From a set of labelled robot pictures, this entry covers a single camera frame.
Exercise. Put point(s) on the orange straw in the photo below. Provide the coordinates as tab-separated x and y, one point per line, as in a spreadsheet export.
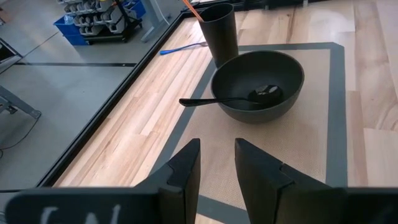
192	11

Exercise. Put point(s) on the grey metal floor foot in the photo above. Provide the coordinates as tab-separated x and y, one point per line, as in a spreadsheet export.
21	105

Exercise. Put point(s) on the beige mat with grey border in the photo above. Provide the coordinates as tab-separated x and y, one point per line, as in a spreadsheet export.
295	140

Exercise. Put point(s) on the black spoon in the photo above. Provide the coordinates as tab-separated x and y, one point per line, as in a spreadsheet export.
211	101

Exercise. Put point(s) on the black cup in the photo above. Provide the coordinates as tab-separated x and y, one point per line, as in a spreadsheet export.
222	40

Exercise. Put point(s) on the black bowl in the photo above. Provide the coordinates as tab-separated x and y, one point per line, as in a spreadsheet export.
248	115

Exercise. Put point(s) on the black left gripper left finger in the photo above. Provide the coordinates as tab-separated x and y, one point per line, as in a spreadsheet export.
182	186

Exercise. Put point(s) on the rack of grey bins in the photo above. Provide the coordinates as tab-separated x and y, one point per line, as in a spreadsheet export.
102	21

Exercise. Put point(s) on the blue plastic crate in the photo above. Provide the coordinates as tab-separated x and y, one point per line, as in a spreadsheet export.
70	31

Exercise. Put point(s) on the grey desk leg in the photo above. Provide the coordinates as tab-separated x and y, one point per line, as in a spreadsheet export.
152	21

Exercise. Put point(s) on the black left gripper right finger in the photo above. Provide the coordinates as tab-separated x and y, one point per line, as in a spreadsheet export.
261	186

